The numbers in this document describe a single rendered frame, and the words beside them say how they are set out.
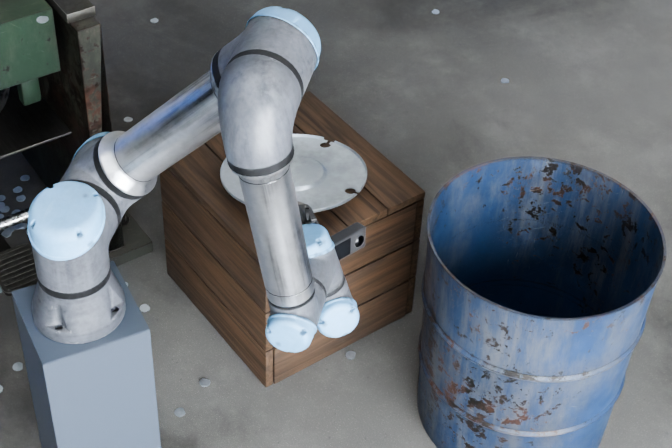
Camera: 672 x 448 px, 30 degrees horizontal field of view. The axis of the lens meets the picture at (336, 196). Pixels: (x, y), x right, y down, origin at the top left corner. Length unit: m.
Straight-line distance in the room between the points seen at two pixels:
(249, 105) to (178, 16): 1.92
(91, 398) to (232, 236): 0.46
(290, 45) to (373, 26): 1.81
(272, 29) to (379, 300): 0.96
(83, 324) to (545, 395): 0.81
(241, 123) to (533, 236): 0.96
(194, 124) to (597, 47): 1.90
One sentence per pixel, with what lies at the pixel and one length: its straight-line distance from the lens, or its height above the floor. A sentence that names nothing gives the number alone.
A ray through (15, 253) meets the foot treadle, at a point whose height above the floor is 0.16.
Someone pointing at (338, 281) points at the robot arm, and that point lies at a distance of 2.04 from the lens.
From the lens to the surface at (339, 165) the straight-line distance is 2.47.
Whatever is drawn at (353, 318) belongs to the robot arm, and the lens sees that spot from 2.06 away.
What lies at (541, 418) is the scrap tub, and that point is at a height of 0.21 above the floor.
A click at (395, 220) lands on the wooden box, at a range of 2.45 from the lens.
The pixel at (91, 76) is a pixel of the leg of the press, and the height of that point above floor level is 0.51.
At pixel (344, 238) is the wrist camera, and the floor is 0.43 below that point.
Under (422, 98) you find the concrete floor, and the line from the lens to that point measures 3.28.
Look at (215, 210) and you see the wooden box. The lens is 2.40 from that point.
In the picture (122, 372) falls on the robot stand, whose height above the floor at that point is 0.37.
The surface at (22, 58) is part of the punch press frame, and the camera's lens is 2.48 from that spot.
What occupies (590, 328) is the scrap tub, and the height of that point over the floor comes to 0.45.
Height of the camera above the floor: 1.95
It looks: 41 degrees down
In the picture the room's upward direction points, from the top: 3 degrees clockwise
